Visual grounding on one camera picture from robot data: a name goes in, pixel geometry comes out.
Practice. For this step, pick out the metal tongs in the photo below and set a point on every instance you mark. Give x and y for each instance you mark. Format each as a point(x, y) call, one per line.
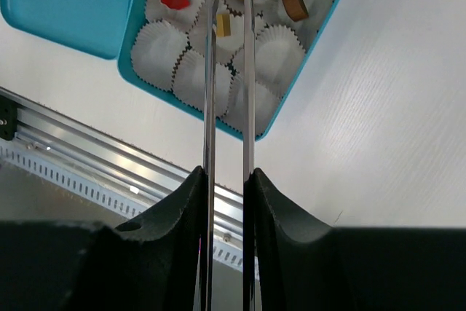
point(209, 159)

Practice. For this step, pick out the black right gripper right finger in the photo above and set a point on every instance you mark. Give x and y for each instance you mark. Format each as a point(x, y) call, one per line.
point(306, 264)

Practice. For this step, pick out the brown oval chocolate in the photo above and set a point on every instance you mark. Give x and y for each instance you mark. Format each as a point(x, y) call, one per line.
point(295, 9)

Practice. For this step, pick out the small tan cube chocolate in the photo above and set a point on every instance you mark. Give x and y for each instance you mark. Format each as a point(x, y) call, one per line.
point(223, 25)

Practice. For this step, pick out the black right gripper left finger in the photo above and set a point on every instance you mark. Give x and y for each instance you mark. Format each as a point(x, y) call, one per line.
point(146, 263)

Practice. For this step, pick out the white paper cup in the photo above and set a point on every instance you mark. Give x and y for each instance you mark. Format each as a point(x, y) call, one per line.
point(226, 47)

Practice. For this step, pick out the slotted cable duct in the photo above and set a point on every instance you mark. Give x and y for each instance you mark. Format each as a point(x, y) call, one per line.
point(130, 198)

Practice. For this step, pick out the teal tin lid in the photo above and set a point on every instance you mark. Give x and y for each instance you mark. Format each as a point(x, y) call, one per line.
point(92, 26)

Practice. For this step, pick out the aluminium rail frame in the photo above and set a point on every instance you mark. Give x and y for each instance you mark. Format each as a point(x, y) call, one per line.
point(42, 126)

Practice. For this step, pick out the teal tin box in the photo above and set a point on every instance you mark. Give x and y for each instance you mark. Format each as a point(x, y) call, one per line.
point(157, 57)

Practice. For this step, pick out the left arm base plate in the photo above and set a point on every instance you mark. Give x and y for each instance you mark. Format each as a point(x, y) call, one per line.
point(8, 118)

